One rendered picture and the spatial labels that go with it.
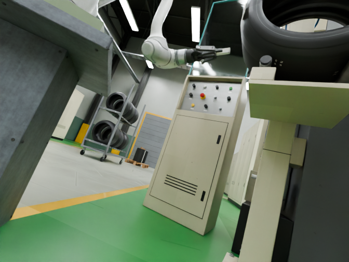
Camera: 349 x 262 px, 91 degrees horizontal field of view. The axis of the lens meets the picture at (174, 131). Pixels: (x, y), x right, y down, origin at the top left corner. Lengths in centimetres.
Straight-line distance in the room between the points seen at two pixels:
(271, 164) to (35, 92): 103
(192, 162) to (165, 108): 939
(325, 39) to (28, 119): 99
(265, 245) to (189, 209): 57
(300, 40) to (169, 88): 1057
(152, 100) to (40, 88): 1055
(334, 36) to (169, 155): 120
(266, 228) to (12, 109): 108
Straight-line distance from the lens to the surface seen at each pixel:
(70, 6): 72
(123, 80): 1245
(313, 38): 86
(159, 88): 1137
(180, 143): 148
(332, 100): 87
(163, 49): 97
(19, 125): 65
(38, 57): 69
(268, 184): 103
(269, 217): 103
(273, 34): 88
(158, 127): 1036
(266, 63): 83
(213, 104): 159
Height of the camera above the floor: 37
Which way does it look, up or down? 12 degrees up
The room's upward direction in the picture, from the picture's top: 19 degrees clockwise
